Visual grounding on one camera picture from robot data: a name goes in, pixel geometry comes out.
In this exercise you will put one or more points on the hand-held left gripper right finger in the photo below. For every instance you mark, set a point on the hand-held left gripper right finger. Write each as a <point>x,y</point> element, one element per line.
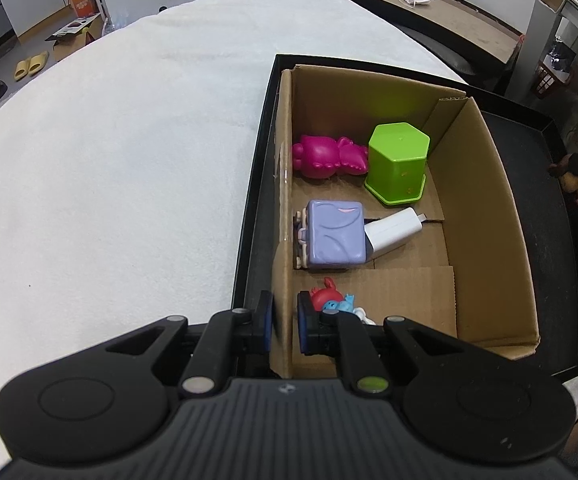
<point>302,326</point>

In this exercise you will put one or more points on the pink animal toy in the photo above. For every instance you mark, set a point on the pink animal toy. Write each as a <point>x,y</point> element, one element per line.
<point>326,156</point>

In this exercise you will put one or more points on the orange cardboard box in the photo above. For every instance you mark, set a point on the orange cardboard box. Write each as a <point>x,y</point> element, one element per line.
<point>81,2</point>

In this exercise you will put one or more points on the purple block toy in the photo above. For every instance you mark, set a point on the purple block toy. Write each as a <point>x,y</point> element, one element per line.
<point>334,232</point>

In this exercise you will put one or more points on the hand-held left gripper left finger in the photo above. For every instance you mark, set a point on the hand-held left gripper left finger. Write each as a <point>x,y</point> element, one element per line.
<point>267,321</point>

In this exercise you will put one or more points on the yellow slipper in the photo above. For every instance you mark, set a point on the yellow slipper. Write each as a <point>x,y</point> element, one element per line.
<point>21,69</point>
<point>39,61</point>

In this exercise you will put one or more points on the blue figurine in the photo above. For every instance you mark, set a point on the blue figurine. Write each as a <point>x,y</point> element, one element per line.
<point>339,306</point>

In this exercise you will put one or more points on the white charger adapter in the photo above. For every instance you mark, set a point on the white charger adapter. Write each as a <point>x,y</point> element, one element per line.
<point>394,230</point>

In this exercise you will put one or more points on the open cardboard box on floor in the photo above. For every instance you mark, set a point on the open cardboard box on floor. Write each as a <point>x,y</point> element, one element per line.
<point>76,35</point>

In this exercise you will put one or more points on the brown-top low table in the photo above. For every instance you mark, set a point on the brown-top low table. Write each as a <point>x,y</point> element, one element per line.
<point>449,25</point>

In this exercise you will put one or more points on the black tray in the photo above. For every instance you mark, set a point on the black tray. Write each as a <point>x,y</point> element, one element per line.
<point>559,240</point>

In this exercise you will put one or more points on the green hexagonal container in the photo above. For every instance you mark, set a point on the green hexagonal container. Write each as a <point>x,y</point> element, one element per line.
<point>396,162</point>

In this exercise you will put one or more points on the red basket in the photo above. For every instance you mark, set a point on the red basket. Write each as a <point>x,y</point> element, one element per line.
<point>549,80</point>

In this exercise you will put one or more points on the white blanket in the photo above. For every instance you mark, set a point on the white blanket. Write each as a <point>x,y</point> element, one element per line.
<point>119,160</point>

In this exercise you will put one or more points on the red crab toy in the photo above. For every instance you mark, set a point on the red crab toy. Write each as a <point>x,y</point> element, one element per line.
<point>325,292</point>

